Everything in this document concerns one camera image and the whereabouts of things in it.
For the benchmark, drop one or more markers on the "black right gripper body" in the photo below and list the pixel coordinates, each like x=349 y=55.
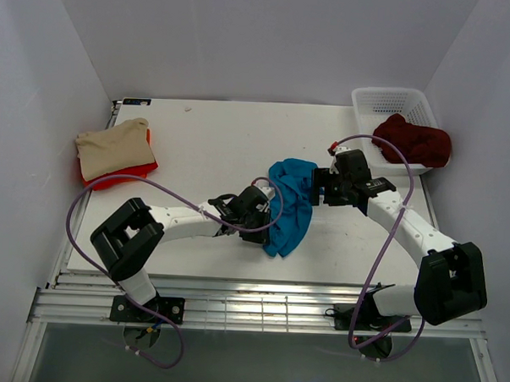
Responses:
x=334 y=193

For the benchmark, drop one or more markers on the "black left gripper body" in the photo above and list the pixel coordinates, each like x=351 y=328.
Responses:
x=260 y=219

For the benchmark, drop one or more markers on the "blue t shirt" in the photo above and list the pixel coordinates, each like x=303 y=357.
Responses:
x=294 y=179

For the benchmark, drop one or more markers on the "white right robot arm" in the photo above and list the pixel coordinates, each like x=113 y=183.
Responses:
x=450 y=281

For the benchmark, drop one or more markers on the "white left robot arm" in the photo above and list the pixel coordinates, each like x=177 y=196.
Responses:
x=128 y=238

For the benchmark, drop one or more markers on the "white plastic basket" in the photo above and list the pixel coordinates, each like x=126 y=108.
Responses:
x=374 y=105

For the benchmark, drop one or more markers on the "dark red t shirt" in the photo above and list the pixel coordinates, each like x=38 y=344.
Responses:
x=427 y=146

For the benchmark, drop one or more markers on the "beige folded t shirt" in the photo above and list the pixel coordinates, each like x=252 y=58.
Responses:
x=113 y=149

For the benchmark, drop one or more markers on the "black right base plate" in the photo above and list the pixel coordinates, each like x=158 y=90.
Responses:
x=368 y=318

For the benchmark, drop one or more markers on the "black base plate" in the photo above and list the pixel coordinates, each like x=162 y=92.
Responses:
x=123 y=310
x=368 y=318

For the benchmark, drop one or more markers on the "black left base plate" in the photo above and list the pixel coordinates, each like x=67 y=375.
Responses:
x=123 y=310

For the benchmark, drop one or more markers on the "aluminium rail frame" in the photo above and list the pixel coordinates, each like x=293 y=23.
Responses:
x=220 y=305

